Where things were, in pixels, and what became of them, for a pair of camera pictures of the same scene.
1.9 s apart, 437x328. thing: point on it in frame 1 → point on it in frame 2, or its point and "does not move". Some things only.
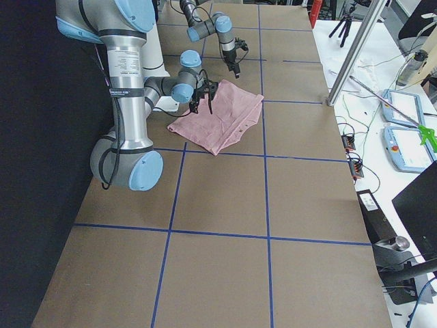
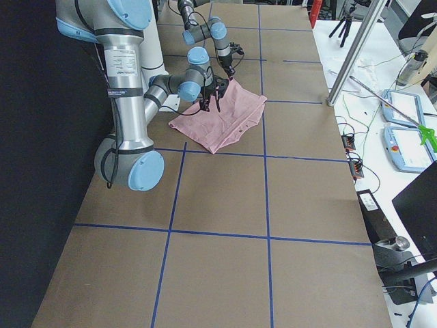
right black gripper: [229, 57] → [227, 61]
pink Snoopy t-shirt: [234, 106] does not move
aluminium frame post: [375, 14] does not move
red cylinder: [314, 12] does not move
